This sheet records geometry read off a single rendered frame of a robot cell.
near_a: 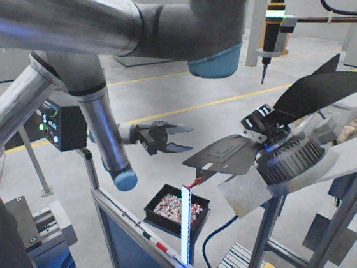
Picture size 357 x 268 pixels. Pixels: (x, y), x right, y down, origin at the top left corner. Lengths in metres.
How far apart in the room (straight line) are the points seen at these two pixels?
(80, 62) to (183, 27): 0.32
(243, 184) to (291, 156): 0.19
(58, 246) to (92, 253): 1.11
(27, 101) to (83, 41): 0.50
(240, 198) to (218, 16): 0.66
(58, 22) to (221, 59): 0.20
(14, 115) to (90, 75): 0.26
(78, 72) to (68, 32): 0.36
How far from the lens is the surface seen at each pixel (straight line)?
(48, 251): 0.86
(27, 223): 0.81
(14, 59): 6.51
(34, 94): 0.72
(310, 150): 0.84
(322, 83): 0.67
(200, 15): 0.32
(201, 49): 0.32
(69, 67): 0.59
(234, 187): 0.84
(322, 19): 0.74
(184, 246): 0.74
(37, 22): 0.21
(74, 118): 0.97
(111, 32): 0.27
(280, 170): 0.82
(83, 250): 1.99
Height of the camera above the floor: 1.58
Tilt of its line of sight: 31 degrees down
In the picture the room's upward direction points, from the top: straight up
